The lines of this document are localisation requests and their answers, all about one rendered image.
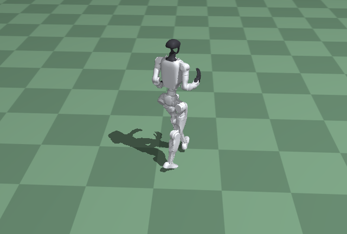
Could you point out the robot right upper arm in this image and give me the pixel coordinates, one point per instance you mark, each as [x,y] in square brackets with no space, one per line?
[184,67]

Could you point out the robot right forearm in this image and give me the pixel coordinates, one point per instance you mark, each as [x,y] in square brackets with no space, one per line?
[193,85]

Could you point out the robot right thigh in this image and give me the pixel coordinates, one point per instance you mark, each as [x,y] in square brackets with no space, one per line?
[181,117]

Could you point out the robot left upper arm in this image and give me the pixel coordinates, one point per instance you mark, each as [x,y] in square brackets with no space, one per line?
[156,70]

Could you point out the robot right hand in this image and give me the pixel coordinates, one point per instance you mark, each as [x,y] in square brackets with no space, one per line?
[198,77]

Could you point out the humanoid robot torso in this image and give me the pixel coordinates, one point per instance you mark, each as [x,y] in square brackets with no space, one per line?
[172,78]

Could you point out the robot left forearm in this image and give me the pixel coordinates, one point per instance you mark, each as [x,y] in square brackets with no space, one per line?
[159,85]

